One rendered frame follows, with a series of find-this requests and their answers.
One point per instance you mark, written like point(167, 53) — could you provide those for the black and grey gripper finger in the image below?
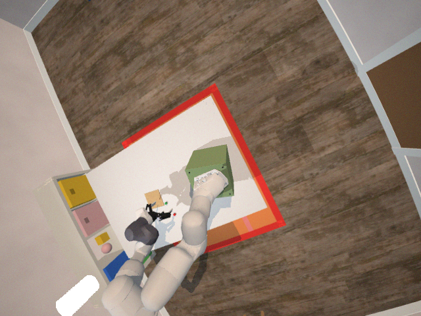
point(164, 215)
point(149, 206)

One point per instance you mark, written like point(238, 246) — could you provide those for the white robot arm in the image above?
point(122, 297)

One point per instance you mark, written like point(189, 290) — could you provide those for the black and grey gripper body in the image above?
point(153, 216)

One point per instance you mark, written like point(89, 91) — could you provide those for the tan square mat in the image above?
point(154, 196)

